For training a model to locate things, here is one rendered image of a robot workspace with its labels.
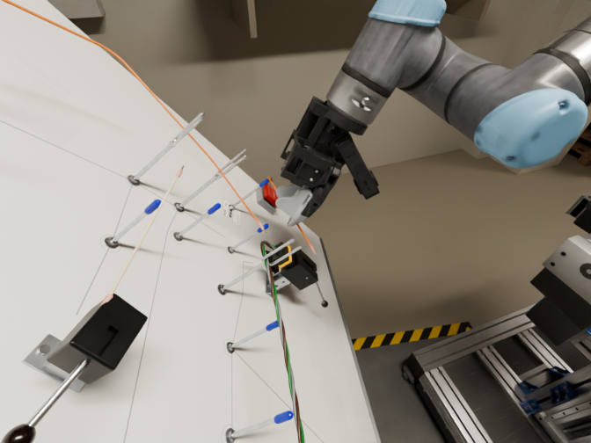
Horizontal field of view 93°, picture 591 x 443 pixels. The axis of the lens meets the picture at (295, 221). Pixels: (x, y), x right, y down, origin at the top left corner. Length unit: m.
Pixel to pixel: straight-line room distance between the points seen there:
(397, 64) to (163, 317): 0.40
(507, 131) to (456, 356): 1.33
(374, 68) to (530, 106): 0.16
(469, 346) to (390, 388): 0.43
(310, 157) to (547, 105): 0.25
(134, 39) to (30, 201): 1.72
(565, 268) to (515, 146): 0.53
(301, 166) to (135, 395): 0.32
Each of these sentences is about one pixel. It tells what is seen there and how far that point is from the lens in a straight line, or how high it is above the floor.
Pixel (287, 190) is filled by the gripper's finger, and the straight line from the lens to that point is 0.49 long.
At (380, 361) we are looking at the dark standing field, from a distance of 1.70.
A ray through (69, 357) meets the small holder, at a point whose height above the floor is 1.36.
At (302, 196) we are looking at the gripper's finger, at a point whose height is 1.27.
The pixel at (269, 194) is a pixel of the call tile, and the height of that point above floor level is 1.13.
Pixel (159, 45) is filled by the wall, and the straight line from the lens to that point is 2.02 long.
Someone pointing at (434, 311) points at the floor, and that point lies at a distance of 1.94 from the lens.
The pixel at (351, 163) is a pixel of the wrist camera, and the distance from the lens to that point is 0.43.
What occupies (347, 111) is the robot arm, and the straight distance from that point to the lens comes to 0.39.
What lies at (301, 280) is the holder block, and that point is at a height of 1.14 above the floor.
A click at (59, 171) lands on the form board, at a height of 1.38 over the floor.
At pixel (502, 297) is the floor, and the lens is 2.21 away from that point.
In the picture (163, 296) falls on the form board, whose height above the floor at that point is 1.26.
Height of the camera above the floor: 1.55
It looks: 44 degrees down
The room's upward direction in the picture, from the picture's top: straight up
